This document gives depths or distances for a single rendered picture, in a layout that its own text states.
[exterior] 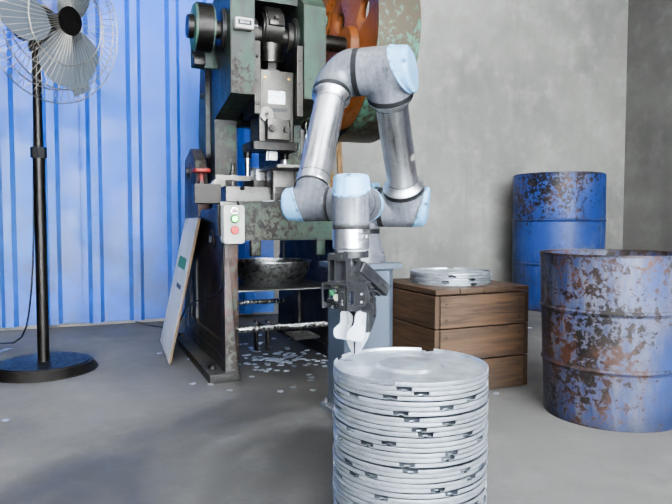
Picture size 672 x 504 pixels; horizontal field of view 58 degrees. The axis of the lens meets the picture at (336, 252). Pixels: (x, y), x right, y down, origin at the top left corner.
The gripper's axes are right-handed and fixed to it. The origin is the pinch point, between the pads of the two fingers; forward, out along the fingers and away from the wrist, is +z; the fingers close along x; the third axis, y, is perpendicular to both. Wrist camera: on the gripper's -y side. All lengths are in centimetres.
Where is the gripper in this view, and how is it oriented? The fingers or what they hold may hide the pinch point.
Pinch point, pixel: (357, 347)
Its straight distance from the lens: 126.3
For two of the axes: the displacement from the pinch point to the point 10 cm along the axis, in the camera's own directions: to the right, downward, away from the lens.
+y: -6.7, 0.4, -7.4
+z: 0.0, 10.0, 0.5
